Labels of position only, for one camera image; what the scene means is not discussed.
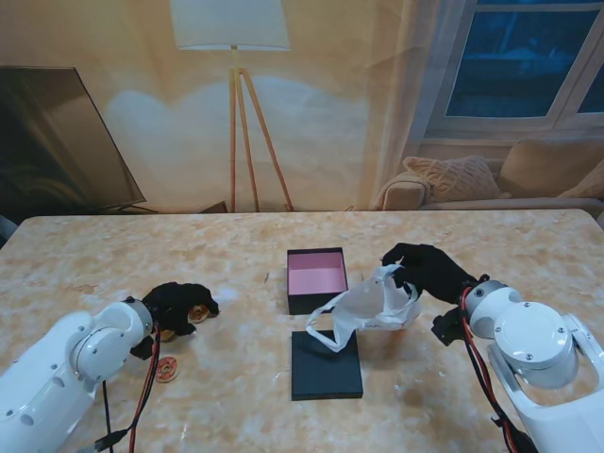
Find red black arm cable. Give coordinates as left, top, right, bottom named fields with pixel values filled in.
left=125, top=325, right=161, bottom=453
left=460, top=287, right=539, bottom=453

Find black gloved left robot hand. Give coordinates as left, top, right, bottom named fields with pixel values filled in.
left=141, top=281, right=221, bottom=339

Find white plastic bag orange print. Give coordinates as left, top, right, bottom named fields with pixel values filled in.
left=305, top=262, right=423, bottom=353

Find chocolate mini donut orange sprinkles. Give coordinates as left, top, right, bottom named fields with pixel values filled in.
left=156, top=357, right=179, bottom=383

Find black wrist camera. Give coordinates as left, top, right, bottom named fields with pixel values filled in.
left=431, top=306, right=468, bottom=346
left=129, top=332, right=157, bottom=362

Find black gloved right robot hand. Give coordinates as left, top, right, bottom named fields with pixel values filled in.
left=379, top=243, right=478, bottom=303

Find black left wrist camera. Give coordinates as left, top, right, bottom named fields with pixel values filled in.
left=129, top=332, right=157, bottom=362

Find black gift box pink inside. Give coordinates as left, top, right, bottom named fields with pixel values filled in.
left=286, top=246, right=349, bottom=316

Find tripod floor lamp white shade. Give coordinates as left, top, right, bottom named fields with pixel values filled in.
left=168, top=0, right=296, bottom=212

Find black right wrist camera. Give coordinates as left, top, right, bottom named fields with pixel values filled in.
left=431, top=306, right=468, bottom=346

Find black flat box lid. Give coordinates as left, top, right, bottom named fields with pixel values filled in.
left=290, top=328, right=365, bottom=402

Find red black left arm cable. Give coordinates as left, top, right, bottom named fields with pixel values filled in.
left=125, top=325, right=161, bottom=453

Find dark flat television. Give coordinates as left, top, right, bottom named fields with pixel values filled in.
left=0, top=66, right=159, bottom=216

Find white framed window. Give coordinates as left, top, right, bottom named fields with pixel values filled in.
left=422, top=0, right=604, bottom=143

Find knitted beige cushion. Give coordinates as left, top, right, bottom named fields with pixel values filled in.
left=403, top=155, right=504, bottom=202

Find red black right arm cable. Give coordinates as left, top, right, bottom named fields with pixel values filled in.
left=460, top=287, right=539, bottom=453

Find beige sofa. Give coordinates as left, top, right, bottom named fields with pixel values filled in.
left=377, top=139, right=604, bottom=211

